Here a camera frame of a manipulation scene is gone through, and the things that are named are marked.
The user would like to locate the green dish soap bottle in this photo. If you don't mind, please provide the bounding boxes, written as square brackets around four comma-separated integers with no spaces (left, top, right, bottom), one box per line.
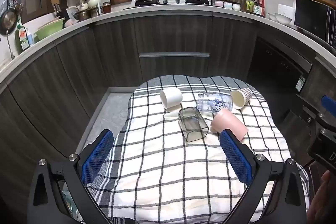
[16,24,30,51]

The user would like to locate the pink plastic cup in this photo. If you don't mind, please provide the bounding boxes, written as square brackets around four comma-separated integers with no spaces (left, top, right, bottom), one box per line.
[211,109,249,143]

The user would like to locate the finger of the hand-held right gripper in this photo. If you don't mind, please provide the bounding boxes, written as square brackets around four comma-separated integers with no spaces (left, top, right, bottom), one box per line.
[296,94,336,125]

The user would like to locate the black gas stove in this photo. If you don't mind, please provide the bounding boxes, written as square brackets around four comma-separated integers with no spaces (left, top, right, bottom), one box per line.
[123,0,210,7]

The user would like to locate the knife block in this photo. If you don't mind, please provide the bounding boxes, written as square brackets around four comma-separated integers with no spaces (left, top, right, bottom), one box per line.
[52,3,64,19]

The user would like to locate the green plastic basin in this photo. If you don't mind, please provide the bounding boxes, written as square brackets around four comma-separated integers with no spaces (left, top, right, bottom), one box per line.
[34,17,66,41]

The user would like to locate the white ceramic cup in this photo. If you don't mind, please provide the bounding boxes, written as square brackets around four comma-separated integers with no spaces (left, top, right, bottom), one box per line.
[160,88,183,109]

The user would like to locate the white bowl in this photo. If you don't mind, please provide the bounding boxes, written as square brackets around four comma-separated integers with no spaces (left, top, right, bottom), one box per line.
[268,12,293,25]

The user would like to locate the grey square glass cup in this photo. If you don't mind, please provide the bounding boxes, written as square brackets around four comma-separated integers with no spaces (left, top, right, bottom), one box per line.
[178,107,209,142]

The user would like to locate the black built-in dishwasher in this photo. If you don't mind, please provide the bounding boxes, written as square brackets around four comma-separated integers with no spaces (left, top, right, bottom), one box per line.
[248,37,313,100]

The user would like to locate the soy sauce bottle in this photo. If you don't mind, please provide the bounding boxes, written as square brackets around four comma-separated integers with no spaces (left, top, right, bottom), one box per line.
[253,0,265,17]

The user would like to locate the hanging frying pan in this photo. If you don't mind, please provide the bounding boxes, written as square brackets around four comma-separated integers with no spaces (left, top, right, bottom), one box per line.
[0,8,18,36]

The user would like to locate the dark wood drawer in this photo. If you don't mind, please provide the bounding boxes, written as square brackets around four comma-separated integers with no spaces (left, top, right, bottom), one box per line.
[139,52,210,81]

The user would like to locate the black microwave oven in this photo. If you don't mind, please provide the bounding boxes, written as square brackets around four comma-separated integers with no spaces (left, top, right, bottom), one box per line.
[294,0,336,43]

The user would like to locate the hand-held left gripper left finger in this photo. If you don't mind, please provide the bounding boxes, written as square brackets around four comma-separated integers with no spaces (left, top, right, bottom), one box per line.
[28,129,116,224]

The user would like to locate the dark wood kitchen cabinets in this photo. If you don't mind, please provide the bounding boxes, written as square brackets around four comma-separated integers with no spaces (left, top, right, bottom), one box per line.
[0,13,259,214]

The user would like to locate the striped paper cup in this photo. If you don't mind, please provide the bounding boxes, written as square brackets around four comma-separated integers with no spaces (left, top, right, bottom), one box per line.
[230,88,253,110]

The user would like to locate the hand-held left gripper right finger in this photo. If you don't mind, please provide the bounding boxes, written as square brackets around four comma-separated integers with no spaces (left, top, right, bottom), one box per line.
[219,130,308,224]

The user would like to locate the person's right hand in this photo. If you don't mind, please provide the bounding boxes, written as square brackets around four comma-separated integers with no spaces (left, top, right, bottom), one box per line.
[307,170,336,224]

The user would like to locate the black white checked cloth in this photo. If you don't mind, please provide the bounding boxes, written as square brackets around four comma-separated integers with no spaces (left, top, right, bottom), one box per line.
[87,75,309,224]

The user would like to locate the clear printed glass cup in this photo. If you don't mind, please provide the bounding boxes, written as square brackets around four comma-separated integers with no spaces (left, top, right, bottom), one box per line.
[197,92,234,112]

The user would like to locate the steel pot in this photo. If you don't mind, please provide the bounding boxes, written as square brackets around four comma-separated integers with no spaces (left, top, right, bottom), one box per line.
[74,10,91,22]

